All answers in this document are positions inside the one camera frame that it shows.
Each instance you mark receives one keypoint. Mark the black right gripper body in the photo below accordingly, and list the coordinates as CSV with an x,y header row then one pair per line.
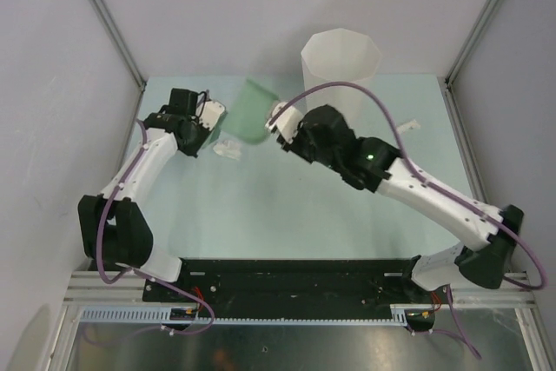
x,y
303,147

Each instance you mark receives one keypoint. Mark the green hand brush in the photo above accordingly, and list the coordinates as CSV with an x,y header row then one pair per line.
x,y
217,131

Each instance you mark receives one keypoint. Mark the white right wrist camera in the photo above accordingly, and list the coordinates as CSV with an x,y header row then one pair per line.
x,y
284,125

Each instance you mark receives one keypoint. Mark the green dustpan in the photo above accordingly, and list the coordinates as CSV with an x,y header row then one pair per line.
x,y
249,113

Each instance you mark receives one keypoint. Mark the right aluminium corner post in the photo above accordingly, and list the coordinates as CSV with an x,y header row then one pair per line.
x,y
478,30

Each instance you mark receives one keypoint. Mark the left aluminium corner post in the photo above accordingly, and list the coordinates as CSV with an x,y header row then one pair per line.
x,y
110,26

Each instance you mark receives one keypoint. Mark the aluminium corner post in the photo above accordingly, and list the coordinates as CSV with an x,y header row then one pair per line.
x,y
478,30
110,26

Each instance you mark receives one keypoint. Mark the aluminium frame crossbar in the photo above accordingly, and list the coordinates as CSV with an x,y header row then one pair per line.
x,y
87,288

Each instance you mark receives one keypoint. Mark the right aluminium side rail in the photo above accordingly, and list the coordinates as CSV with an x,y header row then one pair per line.
x,y
465,146

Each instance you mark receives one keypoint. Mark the white plastic waste bin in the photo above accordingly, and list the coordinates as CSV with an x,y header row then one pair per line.
x,y
339,55

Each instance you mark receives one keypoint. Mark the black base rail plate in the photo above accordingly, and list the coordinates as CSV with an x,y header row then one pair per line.
x,y
295,290

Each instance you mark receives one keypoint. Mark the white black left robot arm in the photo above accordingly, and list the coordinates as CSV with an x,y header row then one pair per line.
x,y
114,230

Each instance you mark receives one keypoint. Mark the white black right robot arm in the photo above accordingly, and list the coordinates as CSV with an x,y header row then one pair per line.
x,y
369,163

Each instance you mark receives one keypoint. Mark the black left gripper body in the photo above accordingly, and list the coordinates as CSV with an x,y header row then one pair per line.
x,y
199,132

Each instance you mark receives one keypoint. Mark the white paper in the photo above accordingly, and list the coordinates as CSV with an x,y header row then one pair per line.
x,y
229,149
407,126

